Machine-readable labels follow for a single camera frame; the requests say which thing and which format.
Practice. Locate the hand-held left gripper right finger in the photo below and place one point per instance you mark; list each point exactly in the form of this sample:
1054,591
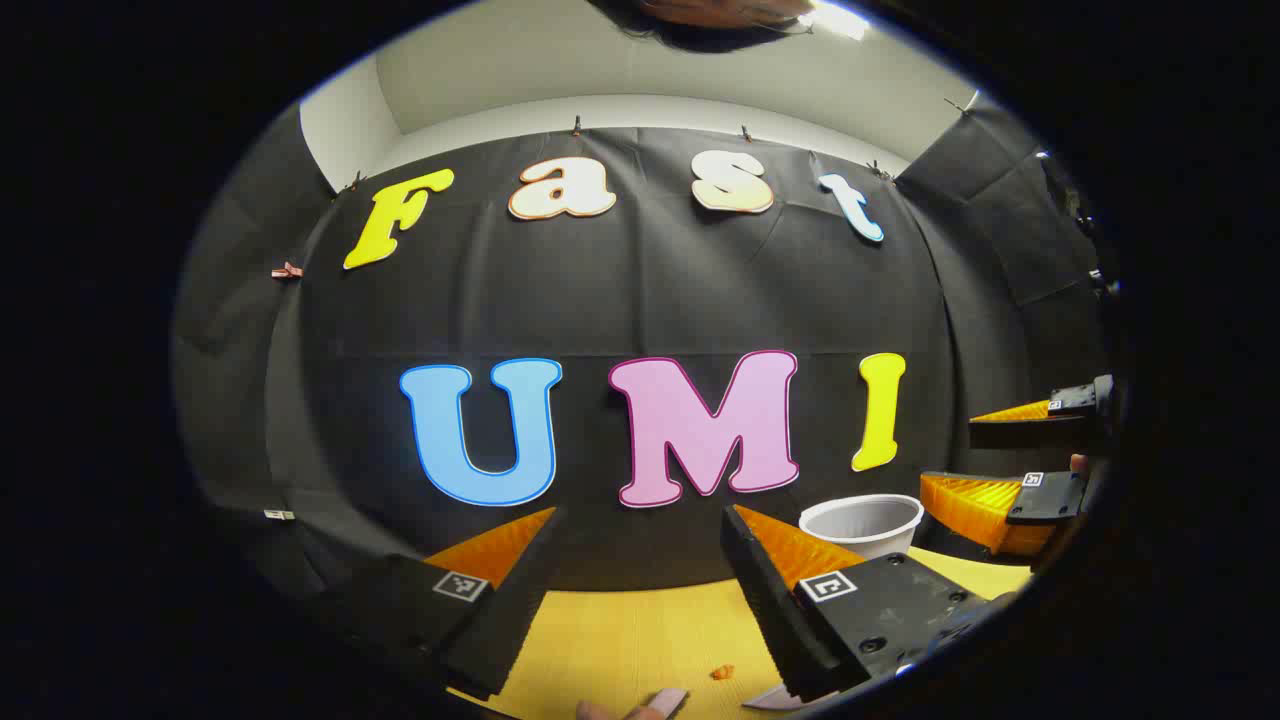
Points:
775,620

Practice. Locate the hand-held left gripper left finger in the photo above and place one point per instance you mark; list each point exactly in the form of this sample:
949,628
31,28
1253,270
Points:
510,610

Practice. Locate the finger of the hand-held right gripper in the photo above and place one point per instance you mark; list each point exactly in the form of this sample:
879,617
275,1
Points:
1045,498
1040,430

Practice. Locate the mauve dustpan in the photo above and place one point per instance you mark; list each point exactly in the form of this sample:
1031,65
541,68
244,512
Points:
770,698

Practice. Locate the white ribbed garbage bin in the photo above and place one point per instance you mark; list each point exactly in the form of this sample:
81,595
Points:
865,535

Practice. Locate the small mauve broom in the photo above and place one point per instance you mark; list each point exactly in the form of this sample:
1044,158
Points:
665,702

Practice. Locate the black backdrop cloth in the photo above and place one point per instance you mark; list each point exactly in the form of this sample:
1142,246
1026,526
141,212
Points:
650,290

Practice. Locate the ceiling light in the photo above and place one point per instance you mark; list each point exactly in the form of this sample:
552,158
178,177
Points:
838,20

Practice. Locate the person's head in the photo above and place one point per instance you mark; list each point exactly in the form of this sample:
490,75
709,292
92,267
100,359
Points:
700,35

